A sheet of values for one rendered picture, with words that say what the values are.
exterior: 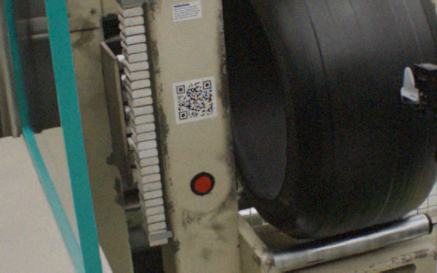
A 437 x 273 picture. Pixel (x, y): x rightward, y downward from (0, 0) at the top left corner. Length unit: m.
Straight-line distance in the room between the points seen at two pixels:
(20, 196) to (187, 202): 0.54
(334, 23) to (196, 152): 0.35
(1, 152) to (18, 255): 0.34
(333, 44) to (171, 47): 0.28
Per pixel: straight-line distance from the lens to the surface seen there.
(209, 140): 1.72
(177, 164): 1.72
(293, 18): 1.59
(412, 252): 1.89
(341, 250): 1.82
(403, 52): 1.61
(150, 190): 1.74
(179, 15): 1.63
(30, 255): 1.13
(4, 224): 1.21
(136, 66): 1.65
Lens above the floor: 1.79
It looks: 22 degrees down
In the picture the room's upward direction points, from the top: 5 degrees counter-clockwise
